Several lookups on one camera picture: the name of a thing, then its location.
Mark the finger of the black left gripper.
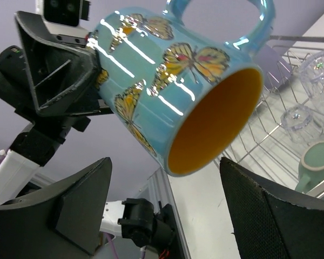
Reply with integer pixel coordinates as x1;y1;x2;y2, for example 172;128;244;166
15;11;100;117

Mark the metal wire dish rack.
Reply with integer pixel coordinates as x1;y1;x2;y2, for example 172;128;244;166
218;35;324;202

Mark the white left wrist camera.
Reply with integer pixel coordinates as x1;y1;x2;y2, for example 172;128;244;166
35;0;91;47

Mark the left black base bracket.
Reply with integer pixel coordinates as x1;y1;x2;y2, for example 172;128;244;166
118;198;172;252

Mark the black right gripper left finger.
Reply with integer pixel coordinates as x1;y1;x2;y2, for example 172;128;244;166
0;158;112;258

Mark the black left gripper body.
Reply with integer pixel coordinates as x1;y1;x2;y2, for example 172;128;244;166
0;45;112;166

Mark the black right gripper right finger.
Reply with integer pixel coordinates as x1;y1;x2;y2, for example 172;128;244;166
219;157;324;258

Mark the blue butterfly mug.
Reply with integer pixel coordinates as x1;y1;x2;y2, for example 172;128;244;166
87;1;275;176

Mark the aluminium mounting rail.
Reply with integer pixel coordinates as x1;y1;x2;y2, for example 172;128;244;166
148;168;191;258

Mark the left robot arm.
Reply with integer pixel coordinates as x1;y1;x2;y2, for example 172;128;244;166
0;11;111;205

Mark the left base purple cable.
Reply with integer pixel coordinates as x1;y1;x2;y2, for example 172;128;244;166
105;233;119;259

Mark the small green teal cup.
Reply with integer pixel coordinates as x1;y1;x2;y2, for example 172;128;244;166
295;141;324;194

